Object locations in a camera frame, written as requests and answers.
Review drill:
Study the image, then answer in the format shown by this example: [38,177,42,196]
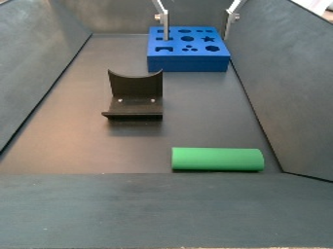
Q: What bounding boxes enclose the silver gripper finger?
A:
[224,0,248,39]
[152,0,169,41]

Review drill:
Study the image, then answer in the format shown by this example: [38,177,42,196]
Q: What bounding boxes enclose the black curved cradle fixture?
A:
[102,71,164,120]

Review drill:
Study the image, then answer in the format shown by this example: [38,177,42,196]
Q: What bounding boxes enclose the green oval cylinder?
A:
[172,147,264,171]

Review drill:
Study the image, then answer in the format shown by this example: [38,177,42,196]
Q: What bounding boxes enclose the blue shape sorter block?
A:
[148,26,231,72]

